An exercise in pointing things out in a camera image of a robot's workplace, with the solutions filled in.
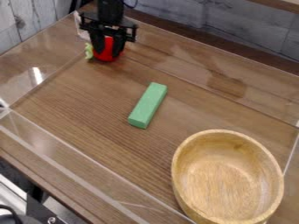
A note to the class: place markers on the light wooden bowl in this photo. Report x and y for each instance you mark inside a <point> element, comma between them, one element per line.
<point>228,180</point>

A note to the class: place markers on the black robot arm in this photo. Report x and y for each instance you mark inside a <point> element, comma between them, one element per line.
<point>112,12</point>

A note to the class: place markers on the black equipment with cable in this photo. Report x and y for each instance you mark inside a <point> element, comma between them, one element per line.
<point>26,211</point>

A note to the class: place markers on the clear acrylic tray enclosure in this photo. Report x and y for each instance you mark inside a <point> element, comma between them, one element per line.
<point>90,128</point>

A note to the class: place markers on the red toy fruit green leaves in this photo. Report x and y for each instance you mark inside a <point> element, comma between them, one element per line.
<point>106,55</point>

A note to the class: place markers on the green rectangular block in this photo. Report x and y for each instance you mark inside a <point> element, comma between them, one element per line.
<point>149,103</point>

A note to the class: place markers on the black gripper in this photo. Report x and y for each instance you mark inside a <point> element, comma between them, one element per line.
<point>91,24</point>

